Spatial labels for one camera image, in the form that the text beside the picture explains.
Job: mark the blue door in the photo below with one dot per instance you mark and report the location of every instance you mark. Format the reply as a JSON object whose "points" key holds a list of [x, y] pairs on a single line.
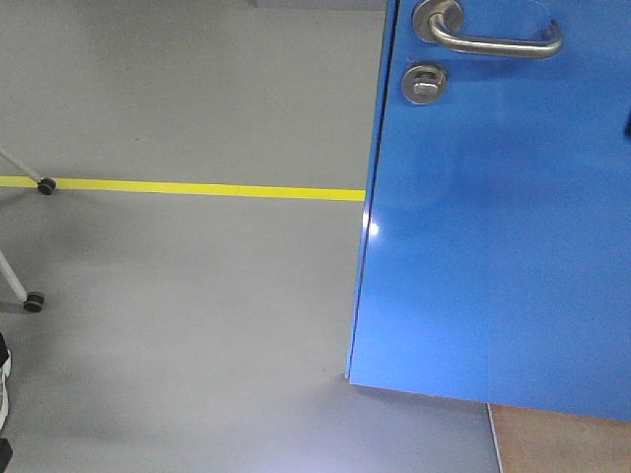
{"points": [[495, 256]]}

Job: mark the plywood door platform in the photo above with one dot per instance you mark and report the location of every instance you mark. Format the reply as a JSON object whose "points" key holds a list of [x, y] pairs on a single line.
{"points": [[530, 440]]}

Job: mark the yellow floor tape line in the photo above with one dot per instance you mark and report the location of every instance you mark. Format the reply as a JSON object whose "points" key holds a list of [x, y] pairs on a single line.
{"points": [[213, 189]]}

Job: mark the steel thumb turn lock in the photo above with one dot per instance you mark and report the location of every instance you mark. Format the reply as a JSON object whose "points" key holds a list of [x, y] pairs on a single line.
{"points": [[424, 83]]}

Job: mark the white grey sneaker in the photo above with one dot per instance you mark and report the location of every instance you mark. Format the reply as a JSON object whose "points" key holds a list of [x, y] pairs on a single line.
{"points": [[6, 365]]}

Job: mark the steel door lever handle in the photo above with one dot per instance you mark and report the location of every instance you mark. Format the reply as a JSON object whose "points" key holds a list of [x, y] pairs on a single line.
{"points": [[440, 22]]}

